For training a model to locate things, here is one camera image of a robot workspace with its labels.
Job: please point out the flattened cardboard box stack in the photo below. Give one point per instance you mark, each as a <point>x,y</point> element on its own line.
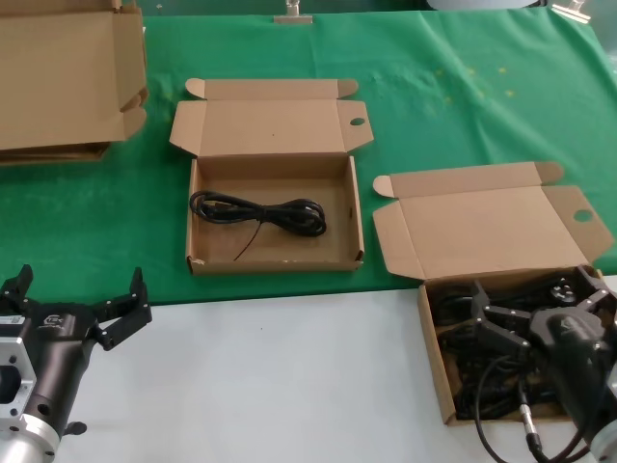
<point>48,155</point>

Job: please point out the metal tablecloth clip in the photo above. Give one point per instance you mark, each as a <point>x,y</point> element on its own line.
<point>573,10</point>
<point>293,19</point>

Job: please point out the open brown cardboard mailer box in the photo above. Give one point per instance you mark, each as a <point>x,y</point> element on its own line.
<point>482,231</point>
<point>275,125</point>

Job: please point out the stack of flat cardboard boxes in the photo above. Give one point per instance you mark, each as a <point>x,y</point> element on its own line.
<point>58,72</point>

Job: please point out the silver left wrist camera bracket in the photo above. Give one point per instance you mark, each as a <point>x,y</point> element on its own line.
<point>14,381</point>

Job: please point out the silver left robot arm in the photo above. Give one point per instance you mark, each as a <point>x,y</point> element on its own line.
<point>24,443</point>

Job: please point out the small black wrist knob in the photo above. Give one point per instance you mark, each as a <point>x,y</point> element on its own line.
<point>74,427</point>

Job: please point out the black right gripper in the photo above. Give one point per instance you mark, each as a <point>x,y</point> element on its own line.
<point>578,357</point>

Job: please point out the green tablecloth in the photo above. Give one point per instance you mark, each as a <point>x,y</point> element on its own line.
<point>434,120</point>

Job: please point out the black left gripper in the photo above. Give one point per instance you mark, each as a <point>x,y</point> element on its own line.
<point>60,347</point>

